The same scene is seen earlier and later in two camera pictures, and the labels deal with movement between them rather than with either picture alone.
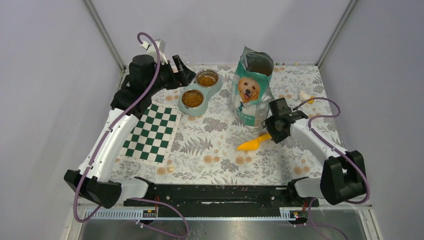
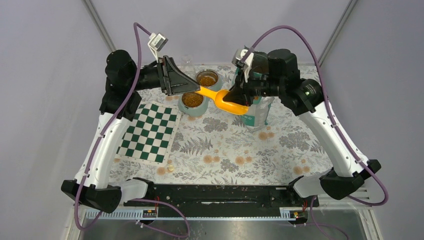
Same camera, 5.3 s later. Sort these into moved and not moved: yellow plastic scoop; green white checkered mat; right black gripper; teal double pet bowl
Moved: right black gripper; yellow plastic scoop
Not moved: green white checkered mat; teal double pet bowl
